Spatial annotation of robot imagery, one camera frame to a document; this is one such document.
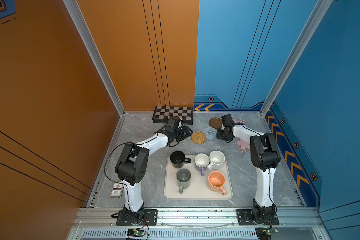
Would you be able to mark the playing card box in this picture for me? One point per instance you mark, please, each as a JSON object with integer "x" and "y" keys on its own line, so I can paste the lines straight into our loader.
{"x": 117, "y": 190}

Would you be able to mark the cream white mug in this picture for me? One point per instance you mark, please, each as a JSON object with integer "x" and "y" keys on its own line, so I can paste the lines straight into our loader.
{"x": 217, "y": 159}

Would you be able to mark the black mug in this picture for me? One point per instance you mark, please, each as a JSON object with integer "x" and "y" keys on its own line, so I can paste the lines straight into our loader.
{"x": 178, "y": 159}

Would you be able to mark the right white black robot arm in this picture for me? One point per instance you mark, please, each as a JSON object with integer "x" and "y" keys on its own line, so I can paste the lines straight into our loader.
{"x": 265, "y": 157}

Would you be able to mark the left green circuit board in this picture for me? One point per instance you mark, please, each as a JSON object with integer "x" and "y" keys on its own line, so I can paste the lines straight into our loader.
{"x": 136, "y": 233}

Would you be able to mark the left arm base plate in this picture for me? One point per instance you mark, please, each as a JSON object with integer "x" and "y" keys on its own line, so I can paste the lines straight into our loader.
{"x": 149, "y": 217}

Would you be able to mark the right green circuit board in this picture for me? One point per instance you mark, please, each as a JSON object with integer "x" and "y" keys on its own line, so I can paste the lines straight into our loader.
{"x": 270, "y": 231}

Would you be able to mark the blue woven round coaster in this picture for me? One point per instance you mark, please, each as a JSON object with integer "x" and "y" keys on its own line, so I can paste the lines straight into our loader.
{"x": 211, "y": 133}

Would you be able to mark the aluminium front frame rail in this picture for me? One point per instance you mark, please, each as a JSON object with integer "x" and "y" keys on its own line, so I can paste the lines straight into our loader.
{"x": 209, "y": 223}

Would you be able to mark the orange peach mug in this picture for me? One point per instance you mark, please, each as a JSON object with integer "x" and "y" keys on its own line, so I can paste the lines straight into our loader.
{"x": 216, "y": 182}

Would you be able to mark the beige rectangular serving tray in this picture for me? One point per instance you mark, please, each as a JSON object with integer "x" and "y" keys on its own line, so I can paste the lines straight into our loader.
{"x": 198, "y": 189}

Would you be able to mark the brown wooden round coaster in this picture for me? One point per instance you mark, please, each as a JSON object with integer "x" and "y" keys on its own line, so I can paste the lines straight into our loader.
{"x": 216, "y": 123}

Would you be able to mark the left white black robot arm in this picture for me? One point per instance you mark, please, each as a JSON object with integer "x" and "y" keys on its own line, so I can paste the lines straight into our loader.
{"x": 132, "y": 165}

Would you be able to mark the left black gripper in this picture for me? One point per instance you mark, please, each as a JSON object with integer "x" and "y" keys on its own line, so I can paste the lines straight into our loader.
{"x": 186, "y": 133}

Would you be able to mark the black white chessboard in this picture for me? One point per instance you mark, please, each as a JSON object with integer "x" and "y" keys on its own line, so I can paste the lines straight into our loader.
{"x": 163, "y": 113}

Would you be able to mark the pink flower coaster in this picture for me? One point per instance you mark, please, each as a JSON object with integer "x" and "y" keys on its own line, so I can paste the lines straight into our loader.
{"x": 242, "y": 145}
{"x": 238, "y": 121}

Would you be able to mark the green circuit board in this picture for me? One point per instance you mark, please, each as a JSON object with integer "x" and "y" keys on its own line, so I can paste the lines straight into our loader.
{"x": 270, "y": 231}
{"x": 136, "y": 233}

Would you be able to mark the white mug purple handle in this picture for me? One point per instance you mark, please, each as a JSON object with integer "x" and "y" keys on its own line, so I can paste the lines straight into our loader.
{"x": 201, "y": 163}

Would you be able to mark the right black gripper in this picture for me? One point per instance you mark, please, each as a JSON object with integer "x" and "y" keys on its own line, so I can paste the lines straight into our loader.
{"x": 218, "y": 136}

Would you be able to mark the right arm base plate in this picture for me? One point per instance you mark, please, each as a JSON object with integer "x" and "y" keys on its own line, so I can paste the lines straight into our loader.
{"x": 247, "y": 217}

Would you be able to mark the grey green mug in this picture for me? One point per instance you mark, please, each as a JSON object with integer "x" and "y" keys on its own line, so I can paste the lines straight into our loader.
{"x": 183, "y": 177}

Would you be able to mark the woven rattan round coaster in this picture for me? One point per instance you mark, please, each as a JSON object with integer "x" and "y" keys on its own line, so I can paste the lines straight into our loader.
{"x": 198, "y": 137}

